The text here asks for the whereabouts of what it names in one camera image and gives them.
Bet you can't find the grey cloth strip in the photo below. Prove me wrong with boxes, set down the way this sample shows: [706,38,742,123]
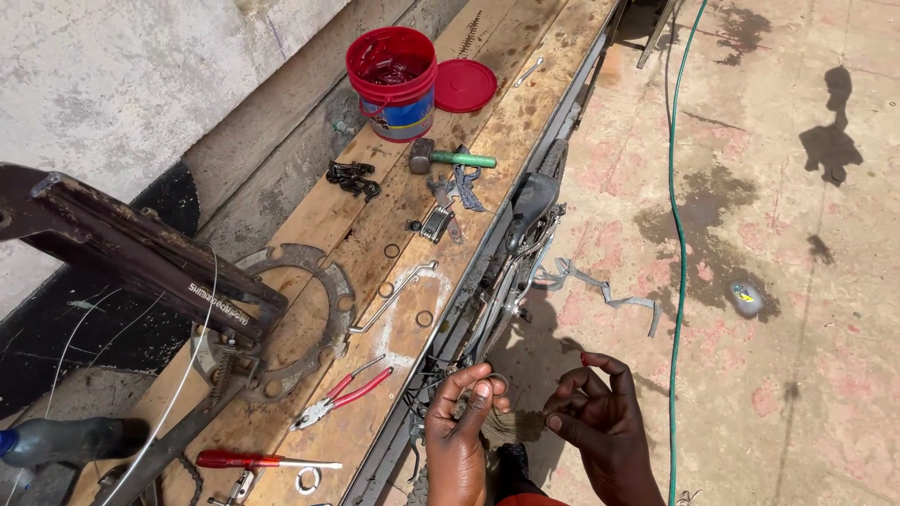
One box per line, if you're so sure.
[533,256,664,339]

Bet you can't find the black derailleur part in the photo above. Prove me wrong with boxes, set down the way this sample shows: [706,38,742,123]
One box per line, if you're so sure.
[325,160,383,203]

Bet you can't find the white wire cable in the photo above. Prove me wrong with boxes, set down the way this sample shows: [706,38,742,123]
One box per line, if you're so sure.
[98,242,219,506]

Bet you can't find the blue-grey cloth strip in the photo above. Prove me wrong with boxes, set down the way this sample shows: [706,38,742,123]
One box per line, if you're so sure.
[450,145,488,214]

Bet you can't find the small round blue-yellow cap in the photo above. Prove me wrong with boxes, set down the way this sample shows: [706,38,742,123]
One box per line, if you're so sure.
[730,282,765,318]

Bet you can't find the dark flat metal bar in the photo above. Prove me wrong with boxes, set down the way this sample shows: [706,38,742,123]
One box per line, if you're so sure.
[90,379,248,506]

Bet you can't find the silver metal bracket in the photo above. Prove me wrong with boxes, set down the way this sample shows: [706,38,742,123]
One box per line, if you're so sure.
[207,469,256,506]

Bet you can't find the green-handled hammer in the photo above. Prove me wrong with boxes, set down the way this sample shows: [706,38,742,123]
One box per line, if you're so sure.
[409,138,498,175]

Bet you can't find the person's red clothing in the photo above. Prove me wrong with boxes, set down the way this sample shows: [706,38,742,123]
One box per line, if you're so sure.
[495,493,572,506]

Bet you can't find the grey flat spanner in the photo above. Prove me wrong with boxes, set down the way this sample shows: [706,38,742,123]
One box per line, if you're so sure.
[427,179,465,246]

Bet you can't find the large rusty metal ring plate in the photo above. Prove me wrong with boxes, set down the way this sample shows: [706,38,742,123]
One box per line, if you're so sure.
[232,243,357,403]

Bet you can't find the person's right hand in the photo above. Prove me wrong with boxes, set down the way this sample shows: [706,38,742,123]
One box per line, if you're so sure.
[543,351,666,506]

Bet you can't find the red-handled screwdriver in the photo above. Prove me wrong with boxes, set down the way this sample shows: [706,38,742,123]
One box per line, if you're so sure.
[195,450,344,471]

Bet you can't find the red-handled pliers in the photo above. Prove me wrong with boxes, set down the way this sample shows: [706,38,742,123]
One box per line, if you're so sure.
[289,355,395,432]

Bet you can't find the silver bent wrench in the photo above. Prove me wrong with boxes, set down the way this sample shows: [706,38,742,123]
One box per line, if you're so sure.
[348,260,440,335]

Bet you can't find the dark plastic bottle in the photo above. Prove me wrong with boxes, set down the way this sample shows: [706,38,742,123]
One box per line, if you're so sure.
[0,417,151,469]

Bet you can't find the greasy bicycle chain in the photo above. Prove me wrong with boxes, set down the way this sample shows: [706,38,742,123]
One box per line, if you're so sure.
[179,453,205,506]

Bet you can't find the dark brown bicycle frame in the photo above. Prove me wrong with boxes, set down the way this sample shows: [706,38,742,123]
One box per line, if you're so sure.
[0,162,290,347]

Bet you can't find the small silver wrench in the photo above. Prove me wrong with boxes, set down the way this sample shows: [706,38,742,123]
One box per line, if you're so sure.
[513,57,545,89]

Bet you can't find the grey metal bar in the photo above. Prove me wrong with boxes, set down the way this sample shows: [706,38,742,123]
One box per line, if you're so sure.
[636,0,682,70]

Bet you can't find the person's left hand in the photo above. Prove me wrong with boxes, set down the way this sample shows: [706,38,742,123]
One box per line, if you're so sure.
[424,362,513,506]

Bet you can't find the green hose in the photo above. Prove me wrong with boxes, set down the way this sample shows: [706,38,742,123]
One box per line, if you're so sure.
[664,0,711,506]

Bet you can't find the red plastic bucket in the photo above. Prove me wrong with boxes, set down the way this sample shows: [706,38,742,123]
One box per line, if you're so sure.
[345,27,438,144]

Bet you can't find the red bucket lid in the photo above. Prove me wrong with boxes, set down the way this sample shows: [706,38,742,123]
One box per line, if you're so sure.
[434,58,499,114]

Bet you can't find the rusty bicycle chain piece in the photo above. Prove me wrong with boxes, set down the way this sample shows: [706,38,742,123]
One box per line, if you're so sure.
[457,10,483,59]

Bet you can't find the brown knitted rag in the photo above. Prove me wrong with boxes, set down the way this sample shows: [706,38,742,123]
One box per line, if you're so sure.
[456,397,549,452]

